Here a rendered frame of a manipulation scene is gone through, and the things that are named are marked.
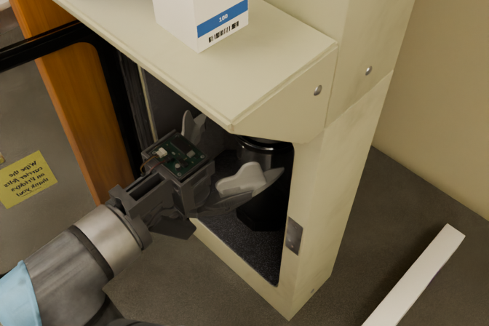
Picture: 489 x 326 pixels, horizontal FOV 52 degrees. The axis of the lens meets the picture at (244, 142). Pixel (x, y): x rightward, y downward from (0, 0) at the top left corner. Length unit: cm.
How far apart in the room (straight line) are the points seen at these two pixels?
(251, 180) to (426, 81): 44
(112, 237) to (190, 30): 28
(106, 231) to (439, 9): 60
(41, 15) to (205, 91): 36
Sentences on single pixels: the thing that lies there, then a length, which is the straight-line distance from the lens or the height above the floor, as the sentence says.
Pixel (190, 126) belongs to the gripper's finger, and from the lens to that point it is 67.
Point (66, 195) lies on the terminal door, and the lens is 80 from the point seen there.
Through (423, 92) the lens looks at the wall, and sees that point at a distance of 96.
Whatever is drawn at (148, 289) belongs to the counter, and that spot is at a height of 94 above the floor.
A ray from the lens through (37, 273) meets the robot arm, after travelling 56.
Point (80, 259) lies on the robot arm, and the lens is 56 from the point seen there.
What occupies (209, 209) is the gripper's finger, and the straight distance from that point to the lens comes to 62.
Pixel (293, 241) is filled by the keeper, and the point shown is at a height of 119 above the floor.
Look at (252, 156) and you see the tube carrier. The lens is 68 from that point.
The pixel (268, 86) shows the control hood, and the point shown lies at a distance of 34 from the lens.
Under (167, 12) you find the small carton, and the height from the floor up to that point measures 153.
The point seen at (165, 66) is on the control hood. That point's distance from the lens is 36.
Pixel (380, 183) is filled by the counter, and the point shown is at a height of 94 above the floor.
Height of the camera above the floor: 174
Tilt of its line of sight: 50 degrees down
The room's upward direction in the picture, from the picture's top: straight up
